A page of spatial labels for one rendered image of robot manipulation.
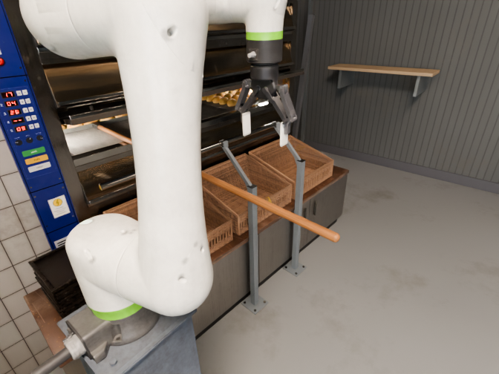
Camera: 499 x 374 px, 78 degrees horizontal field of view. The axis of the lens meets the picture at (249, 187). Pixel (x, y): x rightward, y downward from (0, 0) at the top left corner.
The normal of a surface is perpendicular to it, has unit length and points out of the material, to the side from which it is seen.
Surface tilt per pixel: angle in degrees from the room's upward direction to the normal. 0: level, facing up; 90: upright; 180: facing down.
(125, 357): 0
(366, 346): 0
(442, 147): 90
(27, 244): 90
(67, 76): 70
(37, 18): 97
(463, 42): 90
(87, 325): 0
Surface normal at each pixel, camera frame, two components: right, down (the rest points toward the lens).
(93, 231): -0.08, -0.80
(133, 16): -0.19, 0.47
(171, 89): 0.42, 0.43
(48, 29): -0.31, 0.68
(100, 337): 0.76, 0.14
